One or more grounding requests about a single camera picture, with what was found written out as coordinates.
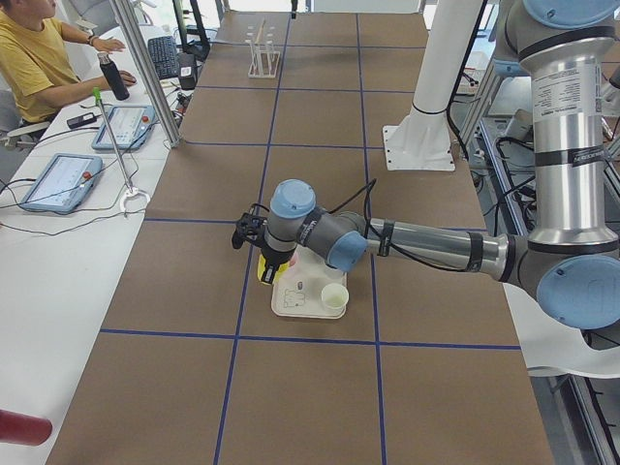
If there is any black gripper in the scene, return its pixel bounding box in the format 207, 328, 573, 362
260, 232, 295, 284

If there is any yellow plastic cup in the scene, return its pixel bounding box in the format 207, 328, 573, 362
257, 255, 278, 286

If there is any cream plastic cup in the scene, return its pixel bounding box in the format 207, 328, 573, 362
321, 283, 350, 313

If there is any wooden rack dowel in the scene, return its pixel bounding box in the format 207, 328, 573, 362
253, 18, 266, 56

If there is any cream plastic tray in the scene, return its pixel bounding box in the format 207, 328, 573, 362
271, 246, 348, 320

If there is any grabber stick green tip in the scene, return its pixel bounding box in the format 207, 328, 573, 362
92, 86, 151, 216

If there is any far teach pendant tablet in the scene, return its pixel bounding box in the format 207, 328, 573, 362
106, 105, 156, 149

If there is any teach pendant tablet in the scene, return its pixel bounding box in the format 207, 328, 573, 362
106, 105, 156, 149
18, 153, 104, 214

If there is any near teach pendant tablet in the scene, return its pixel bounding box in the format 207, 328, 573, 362
18, 153, 104, 214

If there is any black keyboard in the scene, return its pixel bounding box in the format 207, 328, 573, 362
147, 36, 178, 79

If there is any black water bottle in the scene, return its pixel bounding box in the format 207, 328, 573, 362
97, 52, 130, 101

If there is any white chair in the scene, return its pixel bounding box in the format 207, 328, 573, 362
504, 284, 619, 379

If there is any red cylinder bottle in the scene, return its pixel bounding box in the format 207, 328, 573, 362
1, 410, 52, 446

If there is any person in yellow shirt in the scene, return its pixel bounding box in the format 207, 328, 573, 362
1, 1, 125, 124

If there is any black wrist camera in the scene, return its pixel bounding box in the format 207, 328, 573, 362
232, 212, 267, 250

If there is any white wire cup rack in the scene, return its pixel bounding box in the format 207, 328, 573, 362
245, 22, 281, 79

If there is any aluminium frame post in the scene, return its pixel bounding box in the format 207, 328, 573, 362
109, 0, 181, 148

